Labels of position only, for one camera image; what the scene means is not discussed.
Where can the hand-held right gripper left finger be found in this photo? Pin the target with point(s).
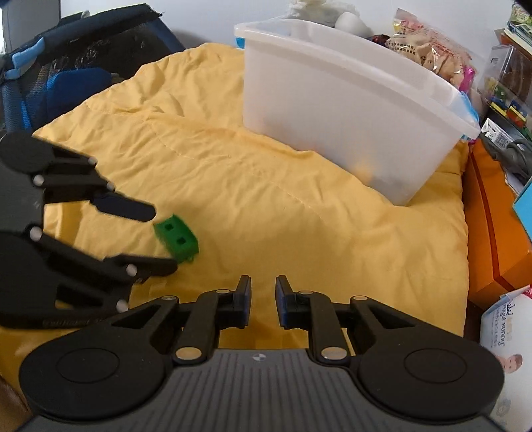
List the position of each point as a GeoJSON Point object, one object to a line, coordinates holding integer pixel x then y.
{"type": "Point", "coordinates": [245, 301]}

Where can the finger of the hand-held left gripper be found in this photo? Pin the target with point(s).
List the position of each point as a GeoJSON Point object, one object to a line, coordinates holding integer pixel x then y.
{"type": "Point", "coordinates": [124, 207]}
{"type": "Point", "coordinates": [145, 268]}

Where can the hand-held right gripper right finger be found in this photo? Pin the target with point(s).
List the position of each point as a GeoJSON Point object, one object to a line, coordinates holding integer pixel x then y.
{"type": "Point", "coordinates": [282, 303]}

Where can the green toy brick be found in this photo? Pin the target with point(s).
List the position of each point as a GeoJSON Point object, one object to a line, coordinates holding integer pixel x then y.
{"type": "Point", "coordinates": [176, 241]}

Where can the white plastic bin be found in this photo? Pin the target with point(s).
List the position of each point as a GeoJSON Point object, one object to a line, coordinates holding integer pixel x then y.
{"type": "Point", "coordinates": [341, 112]}

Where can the yellow blanket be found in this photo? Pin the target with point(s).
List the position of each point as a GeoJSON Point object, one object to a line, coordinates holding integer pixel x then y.
{"type": "Point", "coordinates": [249, 207]}

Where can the dark blue backpack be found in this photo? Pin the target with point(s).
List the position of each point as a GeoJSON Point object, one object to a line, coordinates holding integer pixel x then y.
{"type": "Point", "coordinates": [83, 74]}

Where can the orange box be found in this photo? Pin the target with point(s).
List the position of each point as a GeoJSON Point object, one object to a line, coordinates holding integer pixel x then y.
{"type": "Point", "coordinates": [494, 232]}

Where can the white wipes pack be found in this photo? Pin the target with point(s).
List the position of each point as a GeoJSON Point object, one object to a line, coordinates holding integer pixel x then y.
{"type": "Point", "coordinates": [509, 353]}

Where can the blue card box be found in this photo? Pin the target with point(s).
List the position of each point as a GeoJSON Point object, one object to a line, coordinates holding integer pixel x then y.
{"type": "Point", "coordinates": [524, 207]}

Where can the pink item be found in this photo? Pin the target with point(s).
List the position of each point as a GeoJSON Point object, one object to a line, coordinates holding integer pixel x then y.
{"type": "Point", "coordinates": [469, 78]}

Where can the snack bag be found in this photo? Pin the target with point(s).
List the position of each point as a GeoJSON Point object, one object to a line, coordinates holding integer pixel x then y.
{"type": "Point", "coordinates": [432, 45]}

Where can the clear box of colourful bricks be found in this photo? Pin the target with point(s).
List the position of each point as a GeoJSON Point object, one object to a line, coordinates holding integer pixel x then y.
{"type": "Point", "coordinates": [507, 91]}

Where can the stack of books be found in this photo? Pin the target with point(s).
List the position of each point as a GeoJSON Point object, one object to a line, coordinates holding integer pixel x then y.
{"type": "Point", "coordinates": [519, 25]}

